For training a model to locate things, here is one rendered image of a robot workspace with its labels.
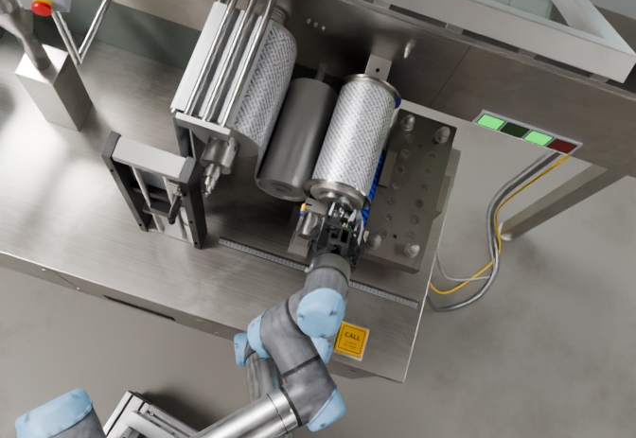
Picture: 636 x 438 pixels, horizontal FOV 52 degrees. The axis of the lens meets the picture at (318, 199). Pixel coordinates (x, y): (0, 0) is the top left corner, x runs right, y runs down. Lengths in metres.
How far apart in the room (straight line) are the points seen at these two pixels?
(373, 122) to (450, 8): 0.72
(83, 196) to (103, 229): 0.10
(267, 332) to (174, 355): 1.43
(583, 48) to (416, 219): 0.99
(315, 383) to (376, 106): 0.60
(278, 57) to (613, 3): 0.61
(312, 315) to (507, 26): 0.58
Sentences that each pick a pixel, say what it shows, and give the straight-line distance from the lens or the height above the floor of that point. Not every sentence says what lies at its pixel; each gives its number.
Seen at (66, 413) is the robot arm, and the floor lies 1.44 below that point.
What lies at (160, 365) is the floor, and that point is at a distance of 2.56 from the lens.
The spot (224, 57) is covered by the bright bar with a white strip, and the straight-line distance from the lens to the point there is 1.27.
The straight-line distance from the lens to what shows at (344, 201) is 1.34.
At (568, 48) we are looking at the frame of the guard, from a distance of 0.71.
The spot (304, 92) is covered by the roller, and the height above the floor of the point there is 1.23.
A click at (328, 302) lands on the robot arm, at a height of 1.50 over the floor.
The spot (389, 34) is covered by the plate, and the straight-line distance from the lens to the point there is 1.40.
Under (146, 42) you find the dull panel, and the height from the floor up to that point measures 0.99.
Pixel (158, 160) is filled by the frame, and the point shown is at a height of 1.44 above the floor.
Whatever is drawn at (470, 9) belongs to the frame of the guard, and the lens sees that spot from 0.69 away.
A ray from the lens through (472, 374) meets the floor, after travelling 2.72.
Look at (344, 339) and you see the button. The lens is 1.65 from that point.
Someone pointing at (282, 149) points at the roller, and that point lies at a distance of 1.42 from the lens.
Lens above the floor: 2.55
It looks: 72 degrees down
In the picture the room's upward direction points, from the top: 24 degrees clockwise
